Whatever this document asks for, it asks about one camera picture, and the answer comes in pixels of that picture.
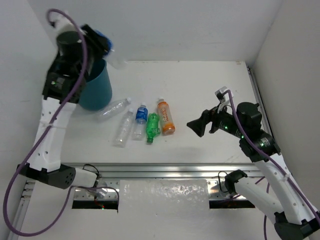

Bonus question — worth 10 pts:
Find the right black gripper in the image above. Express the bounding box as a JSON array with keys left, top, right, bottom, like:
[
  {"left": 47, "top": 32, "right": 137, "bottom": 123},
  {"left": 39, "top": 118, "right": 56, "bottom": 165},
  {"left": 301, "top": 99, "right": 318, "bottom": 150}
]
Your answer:
[{"left": 187, "top": 100, "right": 246, "bottom": 138}]

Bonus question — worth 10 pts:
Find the blue label bottle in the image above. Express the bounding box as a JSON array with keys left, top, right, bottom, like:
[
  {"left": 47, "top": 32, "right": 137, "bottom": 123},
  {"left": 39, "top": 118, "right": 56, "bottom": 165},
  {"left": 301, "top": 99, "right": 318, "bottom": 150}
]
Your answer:
[
  {"left": 95, "top": 30, "right": 127, "bottom": 70},
  {"left": 132, "top": 102, "right": 148, "bottom": 141}
]

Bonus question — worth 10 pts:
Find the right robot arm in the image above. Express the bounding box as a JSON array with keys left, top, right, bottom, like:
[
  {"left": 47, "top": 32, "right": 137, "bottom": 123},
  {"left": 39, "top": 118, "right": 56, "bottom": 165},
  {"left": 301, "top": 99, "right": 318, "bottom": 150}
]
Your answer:
[{"left": 186, "top": 102, "right": 320, "bottom": 240}]

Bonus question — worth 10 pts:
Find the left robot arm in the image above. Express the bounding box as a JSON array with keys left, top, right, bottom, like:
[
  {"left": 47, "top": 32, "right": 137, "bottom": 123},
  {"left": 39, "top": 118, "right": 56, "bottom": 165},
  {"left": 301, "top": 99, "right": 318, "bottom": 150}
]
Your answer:
[{"left": 19, "top": 24, "right": 111, "bottom": 189}]

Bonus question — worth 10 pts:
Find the teal plastic bin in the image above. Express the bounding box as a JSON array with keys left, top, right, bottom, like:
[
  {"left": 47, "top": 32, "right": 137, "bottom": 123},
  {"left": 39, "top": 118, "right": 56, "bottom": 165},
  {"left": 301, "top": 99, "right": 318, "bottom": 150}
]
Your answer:
[{"left": 78, "top": 59, "right": 113, "bottom": 111}]

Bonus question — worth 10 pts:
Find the clear bottle near bin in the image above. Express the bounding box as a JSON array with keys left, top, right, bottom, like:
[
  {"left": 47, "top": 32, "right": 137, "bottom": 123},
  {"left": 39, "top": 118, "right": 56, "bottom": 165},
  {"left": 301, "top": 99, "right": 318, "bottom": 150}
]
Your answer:
[{"left": 95, "top": 97, "right": 132, "bottom": 122}]

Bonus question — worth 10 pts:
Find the left orange label bottle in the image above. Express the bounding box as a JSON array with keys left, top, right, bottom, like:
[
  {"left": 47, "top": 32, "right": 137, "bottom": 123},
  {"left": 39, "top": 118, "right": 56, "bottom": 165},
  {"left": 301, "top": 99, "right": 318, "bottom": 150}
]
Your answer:
[{"left": 157, "top": 97, "right": 176, "bottom": 136}]

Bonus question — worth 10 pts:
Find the crushed green bottle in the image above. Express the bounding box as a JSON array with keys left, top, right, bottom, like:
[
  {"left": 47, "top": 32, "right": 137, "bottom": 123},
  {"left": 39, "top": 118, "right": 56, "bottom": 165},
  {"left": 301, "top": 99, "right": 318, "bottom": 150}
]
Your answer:
[{"left": 146, "top": 112, "right": 161, "bottom": 144}]

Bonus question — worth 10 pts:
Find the clear bottle white cap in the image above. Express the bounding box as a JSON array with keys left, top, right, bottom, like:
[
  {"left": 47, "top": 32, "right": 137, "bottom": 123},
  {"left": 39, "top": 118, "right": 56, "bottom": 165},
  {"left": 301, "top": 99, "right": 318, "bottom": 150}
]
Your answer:
[{"left": 112, "top": 108, "right": 134, "bottom": 148}]

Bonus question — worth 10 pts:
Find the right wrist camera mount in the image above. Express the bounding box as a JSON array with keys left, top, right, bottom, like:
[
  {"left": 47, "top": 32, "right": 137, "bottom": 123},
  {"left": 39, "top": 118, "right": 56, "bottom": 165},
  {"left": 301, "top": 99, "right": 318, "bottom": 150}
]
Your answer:
[{"left": 214, "top": 86, "right": 234, "bottom": 113}]

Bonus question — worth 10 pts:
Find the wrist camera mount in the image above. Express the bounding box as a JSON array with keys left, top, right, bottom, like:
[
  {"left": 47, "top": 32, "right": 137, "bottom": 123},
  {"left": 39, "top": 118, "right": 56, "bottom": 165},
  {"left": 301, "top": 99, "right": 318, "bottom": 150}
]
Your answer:
[
  {"left": 53, "top": 14, "right": 76, "bottom": 34},
  {"left": 214, "top": 86, "right": 234, "bottom": 113}
]

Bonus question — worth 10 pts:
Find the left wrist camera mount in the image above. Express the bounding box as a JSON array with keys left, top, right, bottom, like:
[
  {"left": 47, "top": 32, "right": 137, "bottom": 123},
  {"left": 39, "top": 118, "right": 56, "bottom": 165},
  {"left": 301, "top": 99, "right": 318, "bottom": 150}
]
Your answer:
[{"left": 53, "top": 14, "right": 76, "bottom": 34}]

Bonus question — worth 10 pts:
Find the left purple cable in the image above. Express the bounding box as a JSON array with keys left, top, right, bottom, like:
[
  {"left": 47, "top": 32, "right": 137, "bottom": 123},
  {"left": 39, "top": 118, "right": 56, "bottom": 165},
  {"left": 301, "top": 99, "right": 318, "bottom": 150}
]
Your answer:
[{"left": 3, "top": 8, "right": 120, "bottom": 237}]

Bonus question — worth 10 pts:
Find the aluminium rail frame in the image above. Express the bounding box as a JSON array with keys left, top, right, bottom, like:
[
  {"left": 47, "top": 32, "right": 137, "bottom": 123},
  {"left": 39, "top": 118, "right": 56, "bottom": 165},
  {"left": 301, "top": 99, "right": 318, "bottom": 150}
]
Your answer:
[{"left": 7, "top": 63, "right": 311, "bottom": 240}]

